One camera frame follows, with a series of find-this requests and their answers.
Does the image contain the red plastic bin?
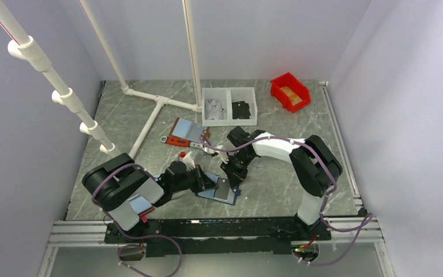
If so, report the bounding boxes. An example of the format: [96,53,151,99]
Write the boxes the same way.
[270,72,311,113]

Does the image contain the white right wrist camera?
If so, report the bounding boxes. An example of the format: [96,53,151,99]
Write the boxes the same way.
[208,149,227,160]

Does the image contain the red open card holder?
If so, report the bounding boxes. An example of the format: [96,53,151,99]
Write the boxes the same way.
[128,195,155,219]

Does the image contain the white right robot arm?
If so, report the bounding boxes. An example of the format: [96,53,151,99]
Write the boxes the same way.
[220,126,343,239]

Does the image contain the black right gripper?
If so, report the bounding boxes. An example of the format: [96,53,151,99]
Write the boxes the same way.
[220,152,254,189]

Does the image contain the green open card holder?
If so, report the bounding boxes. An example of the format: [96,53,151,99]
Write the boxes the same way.
[154,174,164,186]

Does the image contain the white bin with black cards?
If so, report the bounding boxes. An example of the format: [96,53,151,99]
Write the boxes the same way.
[229,87,258,126]

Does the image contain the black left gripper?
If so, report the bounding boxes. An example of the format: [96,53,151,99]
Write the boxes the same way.
[171,164,219,193]

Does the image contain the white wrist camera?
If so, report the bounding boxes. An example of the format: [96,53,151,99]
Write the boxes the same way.
[178,151,198,170]
[208,149,227,160]

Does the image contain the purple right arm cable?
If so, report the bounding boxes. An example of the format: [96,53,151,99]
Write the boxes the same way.
[200,134,374,268]

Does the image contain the navy blue card holder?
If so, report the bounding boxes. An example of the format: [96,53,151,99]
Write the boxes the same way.
[197,172,241,205]

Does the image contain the grey card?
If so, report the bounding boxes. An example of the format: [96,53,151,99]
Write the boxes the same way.
[213,177,231,200]

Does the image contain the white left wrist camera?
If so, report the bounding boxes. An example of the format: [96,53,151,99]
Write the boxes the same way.
[178,151,198,170]

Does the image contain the white pvc pipe frame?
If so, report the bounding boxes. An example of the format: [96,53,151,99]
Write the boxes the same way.
[0,0,207,170]

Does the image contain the orange handled adjustable wrench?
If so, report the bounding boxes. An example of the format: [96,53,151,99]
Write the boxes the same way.
[160,136,210,154]

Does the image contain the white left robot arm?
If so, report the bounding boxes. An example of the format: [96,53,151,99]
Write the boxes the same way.
[81,153,218,242]

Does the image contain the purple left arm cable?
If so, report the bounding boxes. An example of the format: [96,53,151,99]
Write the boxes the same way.
[91,163,184,277]

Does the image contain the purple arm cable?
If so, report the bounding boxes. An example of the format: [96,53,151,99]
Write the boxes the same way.
[91,163,184,277]
[200,134,374,268]

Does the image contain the gold cards in bin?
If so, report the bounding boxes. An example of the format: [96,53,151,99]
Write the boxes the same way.
[281,86,302,106]

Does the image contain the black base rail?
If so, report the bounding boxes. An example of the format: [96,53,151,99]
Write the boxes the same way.
[104,216,331,257]

